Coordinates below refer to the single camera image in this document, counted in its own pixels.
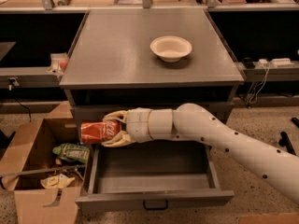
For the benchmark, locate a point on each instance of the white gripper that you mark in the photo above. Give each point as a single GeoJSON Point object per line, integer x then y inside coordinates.
{"type": "Point", "coordinates": [137, 125]}

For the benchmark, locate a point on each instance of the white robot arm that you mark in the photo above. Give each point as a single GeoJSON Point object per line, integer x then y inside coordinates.
{"type": "Point", "coordinates": [191, 122]}

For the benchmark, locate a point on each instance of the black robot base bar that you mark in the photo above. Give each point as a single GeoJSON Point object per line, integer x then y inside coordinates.
{"type": "Point", "coordinates": [285, 140]}

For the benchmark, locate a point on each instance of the closed grey upper drawer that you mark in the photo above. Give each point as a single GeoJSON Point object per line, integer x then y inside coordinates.
{"type": "Point", "coordinates": [93, 113]}

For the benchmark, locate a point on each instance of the open grey lower drawer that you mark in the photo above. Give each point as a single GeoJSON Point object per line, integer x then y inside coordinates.
{"type": "Point", "coordinates": [152, 176]}

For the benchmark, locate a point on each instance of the grey drawer cabinet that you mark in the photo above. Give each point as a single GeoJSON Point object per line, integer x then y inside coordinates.
{"type": "Point", "coordinates": [112, 63]}

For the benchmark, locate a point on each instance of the green snack bag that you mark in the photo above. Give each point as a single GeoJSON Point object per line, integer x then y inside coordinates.
{"type": "Point", "coordinates": [72, 152]}

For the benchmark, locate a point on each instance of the yellow snack bag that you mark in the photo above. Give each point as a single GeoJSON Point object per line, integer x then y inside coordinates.
{"type": "Point", "coordinates": [56, 182]}

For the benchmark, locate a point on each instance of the cardboard box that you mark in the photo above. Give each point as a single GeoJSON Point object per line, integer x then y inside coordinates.
{"type": "Point", "coordinates": [29, 159]}

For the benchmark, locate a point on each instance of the small clear container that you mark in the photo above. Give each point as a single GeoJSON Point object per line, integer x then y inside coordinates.
{"type": "Point", "coordinates": [58, 63]}

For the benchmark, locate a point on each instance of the white paper bowl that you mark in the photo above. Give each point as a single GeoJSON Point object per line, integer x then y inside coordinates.
{"type": "Point", "coordinates": [171, 49]}

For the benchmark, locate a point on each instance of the black adapter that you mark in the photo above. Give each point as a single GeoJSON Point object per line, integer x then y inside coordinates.
{"type": "Point", "coordinates": [248, 63]}

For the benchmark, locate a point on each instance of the white power strip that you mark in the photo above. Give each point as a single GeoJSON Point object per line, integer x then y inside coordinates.
{"type": "Point", "coordinates": [282, 62]}

